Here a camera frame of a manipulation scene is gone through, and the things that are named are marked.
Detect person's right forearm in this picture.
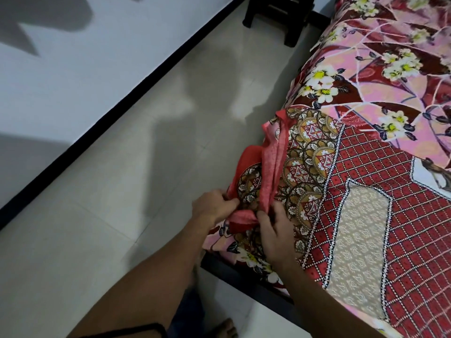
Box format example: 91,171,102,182
278,258,386,338

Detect person's foot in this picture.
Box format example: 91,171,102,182
206,317,241,338

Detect person's right hand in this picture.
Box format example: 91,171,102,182
256,200,301,270

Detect red patterned garment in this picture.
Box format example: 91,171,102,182
225,106,451,338

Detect person's blue shorts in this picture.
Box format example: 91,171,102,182
168,288,213,338

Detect person's left hand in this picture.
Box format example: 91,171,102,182
192,189,241,238

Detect black skirting board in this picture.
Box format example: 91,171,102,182
0,0,251,231

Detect black stool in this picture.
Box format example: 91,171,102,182
242,0,316,48

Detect black strap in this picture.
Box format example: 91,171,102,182
79,323,168,338

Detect pink floral bedsheet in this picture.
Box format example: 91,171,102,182
207,0,451,338

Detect person's left forearm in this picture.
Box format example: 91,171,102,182
66,222,212,338

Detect black bed frame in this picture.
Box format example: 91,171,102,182
200,253,304,326

